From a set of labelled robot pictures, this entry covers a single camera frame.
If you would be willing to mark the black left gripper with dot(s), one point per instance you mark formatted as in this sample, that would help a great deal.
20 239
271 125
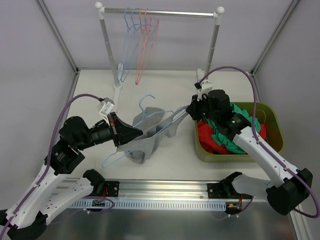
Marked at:
115 130

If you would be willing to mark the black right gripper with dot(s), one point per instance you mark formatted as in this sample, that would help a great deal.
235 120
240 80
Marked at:
198 108

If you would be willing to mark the grey tank top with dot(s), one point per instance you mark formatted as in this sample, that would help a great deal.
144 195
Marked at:
150 135

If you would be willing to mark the red tank top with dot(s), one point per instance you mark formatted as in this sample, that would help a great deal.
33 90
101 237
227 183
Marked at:
205 140

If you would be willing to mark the green tank top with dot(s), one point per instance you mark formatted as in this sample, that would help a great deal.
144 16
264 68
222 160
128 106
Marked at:
221 140

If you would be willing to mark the salmon wire hanger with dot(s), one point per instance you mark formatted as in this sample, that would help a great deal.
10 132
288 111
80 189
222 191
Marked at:
151 40

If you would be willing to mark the light blue wire hanger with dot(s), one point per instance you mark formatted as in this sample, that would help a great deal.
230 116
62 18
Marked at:
127 54

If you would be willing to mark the pink wire hanger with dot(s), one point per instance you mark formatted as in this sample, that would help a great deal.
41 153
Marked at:
145 30

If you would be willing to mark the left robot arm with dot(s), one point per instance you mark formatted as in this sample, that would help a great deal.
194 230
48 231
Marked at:
30 216

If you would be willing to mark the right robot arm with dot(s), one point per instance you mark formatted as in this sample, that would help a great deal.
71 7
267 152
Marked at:
287 186

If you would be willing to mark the olive green plastic basket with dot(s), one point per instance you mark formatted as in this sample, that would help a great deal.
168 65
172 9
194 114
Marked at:
274 137

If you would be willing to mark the white silver clothes rack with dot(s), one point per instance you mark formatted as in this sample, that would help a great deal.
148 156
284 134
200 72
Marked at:
102 11

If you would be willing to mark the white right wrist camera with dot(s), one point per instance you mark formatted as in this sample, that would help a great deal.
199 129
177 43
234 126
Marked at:
203 87

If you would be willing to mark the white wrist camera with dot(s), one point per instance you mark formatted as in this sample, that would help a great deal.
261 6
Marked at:
105 108
203 87

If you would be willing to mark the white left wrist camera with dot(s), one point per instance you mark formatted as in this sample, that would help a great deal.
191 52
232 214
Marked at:
105 108

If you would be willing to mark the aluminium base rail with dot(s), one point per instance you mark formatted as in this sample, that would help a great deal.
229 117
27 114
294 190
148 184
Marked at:
170 190

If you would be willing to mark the white slotted cable duct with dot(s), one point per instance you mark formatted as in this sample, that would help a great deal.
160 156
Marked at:
130 204

